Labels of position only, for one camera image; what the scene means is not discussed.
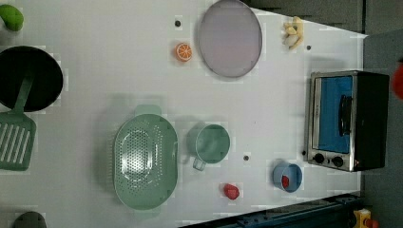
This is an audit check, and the yellow red toy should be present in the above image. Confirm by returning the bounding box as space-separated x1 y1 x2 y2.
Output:
354 209 379 228

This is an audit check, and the green oval colander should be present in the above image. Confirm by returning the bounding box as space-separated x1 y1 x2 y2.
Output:
113 104 179 211

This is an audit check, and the green measuring cup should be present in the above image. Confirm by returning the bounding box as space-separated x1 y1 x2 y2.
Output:
186 123 231 171

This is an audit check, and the green plush vegetable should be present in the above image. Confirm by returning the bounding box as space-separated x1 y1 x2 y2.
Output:
0 4 25 31

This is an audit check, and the peeled plush banana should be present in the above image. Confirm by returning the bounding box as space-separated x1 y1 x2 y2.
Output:
283 16 304 50

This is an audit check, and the orange slice toy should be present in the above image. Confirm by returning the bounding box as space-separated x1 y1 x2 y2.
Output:
174 43 193 62

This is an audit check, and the grey rounded object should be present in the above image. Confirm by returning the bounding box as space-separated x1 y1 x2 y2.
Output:
12 212 48 228

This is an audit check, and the red plush ketchup bottle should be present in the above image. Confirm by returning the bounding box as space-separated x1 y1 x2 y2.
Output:
392 63 403 100

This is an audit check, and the red strawberry toy on table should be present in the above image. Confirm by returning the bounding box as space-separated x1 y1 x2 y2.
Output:
223 183 240 200

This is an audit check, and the green slotted spatula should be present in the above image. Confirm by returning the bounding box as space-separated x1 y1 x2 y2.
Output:
0 74 36 171

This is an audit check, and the blue bowl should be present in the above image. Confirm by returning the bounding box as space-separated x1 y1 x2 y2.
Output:
273 161 302 193

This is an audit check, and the black frying pan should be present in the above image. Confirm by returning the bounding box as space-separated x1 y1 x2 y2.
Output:
0 46 64 112

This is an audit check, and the red strawberry toy in bowl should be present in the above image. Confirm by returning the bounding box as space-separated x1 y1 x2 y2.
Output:
281 176 289 189

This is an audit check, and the black toaster oven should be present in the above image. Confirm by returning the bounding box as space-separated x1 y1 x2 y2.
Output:
306 70 390 172

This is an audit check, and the lavender oval plate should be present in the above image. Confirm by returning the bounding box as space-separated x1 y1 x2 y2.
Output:
198 0 262 78

